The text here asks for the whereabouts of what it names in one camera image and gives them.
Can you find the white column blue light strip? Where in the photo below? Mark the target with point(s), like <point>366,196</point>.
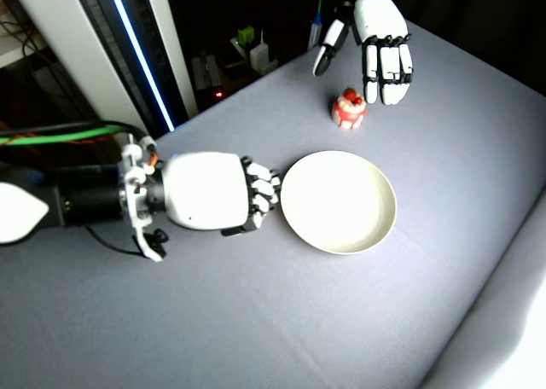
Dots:
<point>64,22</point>

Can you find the grey table cloth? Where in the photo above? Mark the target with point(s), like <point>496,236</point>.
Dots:
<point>256,321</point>

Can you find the white plastic bottle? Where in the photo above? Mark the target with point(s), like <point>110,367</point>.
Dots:
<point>261,56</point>

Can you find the small green box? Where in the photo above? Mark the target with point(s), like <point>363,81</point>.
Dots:
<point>245,36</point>

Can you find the black device red light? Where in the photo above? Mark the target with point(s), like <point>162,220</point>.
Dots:
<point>207,75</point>

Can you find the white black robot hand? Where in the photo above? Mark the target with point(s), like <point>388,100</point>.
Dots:
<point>205,188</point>
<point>377,18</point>

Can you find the toy strawberry cream cake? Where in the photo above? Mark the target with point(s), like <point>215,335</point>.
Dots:
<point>349,109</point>

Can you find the cream round plate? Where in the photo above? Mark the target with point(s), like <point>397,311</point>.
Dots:
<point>337,201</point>

